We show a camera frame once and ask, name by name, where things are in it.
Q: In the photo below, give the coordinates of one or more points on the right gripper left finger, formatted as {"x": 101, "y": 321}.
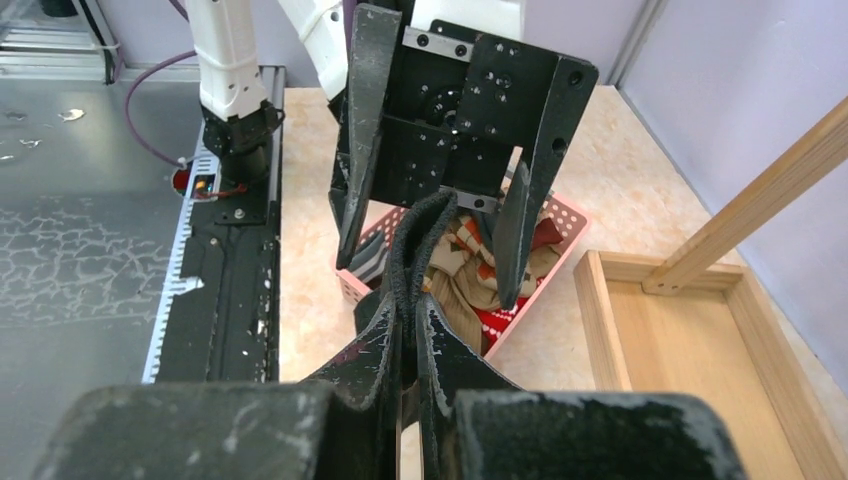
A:
{"x": 341, "y": 422}

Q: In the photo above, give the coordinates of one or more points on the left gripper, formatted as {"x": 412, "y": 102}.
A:
{"x": 450, "y": 107}

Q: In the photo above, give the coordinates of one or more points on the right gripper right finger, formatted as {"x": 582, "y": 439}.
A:
{"x": 477, "y": 424}

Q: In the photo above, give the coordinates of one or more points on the black sock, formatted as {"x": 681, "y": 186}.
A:
{"x": 408, "y": 259}

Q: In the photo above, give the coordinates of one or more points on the striped socks in basket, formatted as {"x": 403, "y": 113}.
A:
{"x": 484, "y": 272}

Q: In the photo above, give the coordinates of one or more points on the pink plastic basket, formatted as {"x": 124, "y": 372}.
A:
{"x": 556, "y": 225}

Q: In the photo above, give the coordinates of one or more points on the wooden rack stand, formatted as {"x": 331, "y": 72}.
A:
{"x": 691, "y": 323}

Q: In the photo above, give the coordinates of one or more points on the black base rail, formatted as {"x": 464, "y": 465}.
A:
{"x": 218, "y": 316}

